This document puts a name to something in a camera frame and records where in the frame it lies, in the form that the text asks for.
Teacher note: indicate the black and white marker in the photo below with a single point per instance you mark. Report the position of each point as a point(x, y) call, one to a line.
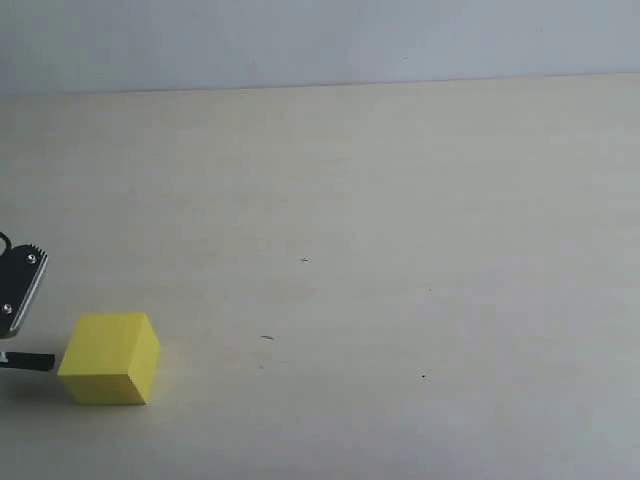
point(27, 361)

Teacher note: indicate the yellow cube block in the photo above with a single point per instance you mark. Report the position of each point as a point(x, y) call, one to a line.
point(111, 359)

